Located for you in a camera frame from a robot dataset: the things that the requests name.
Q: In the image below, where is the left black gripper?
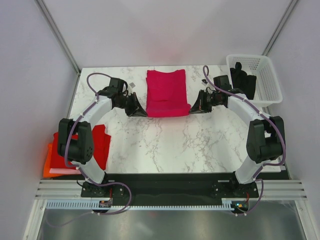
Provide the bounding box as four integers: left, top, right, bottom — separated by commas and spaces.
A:
115, 92, 147, 118

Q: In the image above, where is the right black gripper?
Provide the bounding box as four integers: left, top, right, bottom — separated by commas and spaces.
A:
189, 89, 222, 114

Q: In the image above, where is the magenta t shirt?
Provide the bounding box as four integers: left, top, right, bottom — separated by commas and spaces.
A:
146, 69, 191, 118

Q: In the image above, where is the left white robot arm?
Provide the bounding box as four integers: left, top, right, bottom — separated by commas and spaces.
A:
57, 77, 147, 198

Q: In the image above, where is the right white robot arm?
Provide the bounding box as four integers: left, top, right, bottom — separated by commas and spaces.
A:
190, 75, 287, 198

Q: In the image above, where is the red folded t shirt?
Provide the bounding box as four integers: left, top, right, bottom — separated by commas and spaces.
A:
50, 124, 112, 170

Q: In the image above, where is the black t shirt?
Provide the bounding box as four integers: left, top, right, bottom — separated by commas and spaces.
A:
230, 62, 257, 100

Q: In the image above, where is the white plastic basket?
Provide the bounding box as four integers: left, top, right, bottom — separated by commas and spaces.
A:
226, 54, 283, 108

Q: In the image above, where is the orange folded t shirt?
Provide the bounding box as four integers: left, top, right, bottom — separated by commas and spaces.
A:
42, 143, 81, 178

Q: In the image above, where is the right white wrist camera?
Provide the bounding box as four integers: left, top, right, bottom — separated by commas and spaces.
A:
201, 79, 208, 86

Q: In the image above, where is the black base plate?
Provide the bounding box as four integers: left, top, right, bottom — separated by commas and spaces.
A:
81, 173, 259, 205

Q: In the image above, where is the white slotted cable duct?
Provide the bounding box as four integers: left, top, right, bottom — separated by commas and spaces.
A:
46, 198, 249, 211

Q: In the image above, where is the aluminium frame rail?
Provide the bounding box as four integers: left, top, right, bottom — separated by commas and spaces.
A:
35, 180, 307, 200

